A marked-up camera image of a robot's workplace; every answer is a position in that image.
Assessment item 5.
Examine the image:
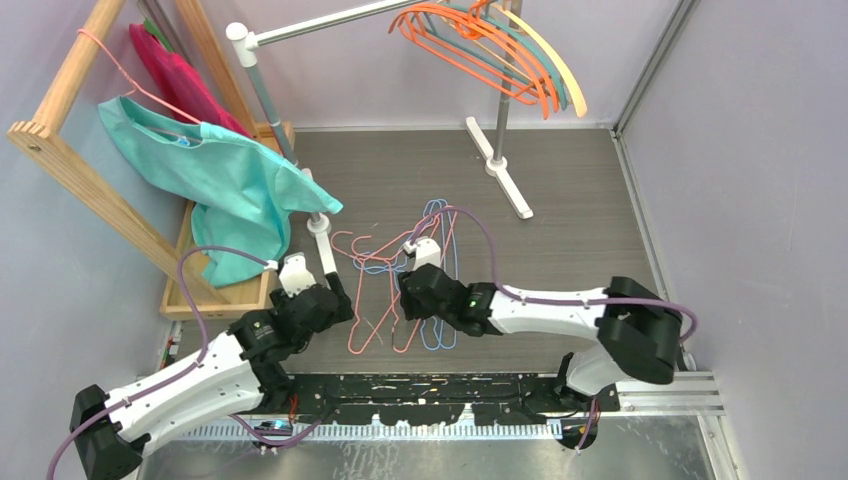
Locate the wooden clothes rack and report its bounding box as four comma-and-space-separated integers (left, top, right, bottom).
7, 0, 277, 321

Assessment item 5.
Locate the pink wire hanger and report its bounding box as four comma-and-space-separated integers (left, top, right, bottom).
76, 28, 201, 124
339, 198, 460, 355
330, 219, 441, 355

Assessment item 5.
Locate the orange plastic hanger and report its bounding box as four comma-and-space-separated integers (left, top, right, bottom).
388, 0, 551, 121
423, 0, 562, 114

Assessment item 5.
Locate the beige plastic hanger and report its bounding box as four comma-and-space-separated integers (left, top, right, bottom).
493, 1, 588, 118

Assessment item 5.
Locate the metal clothes rack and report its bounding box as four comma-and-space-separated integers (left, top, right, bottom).
224, 0, 537, 286

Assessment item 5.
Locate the teal plastic hanger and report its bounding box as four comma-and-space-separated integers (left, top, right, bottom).
423, 0, 571, 113

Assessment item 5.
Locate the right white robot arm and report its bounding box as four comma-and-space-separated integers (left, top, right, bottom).
398, 264, 683, 411

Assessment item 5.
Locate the wooden tray base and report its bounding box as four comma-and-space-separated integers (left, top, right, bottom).
160, 121, 295, 321

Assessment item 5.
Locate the pink wire hanger on rack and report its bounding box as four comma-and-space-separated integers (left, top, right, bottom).
76, 28, 201, 124

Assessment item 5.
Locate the teal shirt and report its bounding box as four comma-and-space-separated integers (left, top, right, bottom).
98, 96, 343, 288

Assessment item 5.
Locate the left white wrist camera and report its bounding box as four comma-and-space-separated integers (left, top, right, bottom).
278, 252, 316, 298

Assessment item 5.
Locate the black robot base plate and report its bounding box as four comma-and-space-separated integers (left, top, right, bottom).
228, 355, 624, 454

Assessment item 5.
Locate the magenta garment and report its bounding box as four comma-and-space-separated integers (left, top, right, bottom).
128, 24, 251, 138

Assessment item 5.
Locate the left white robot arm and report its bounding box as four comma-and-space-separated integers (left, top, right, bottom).
70, 273, 353, 479

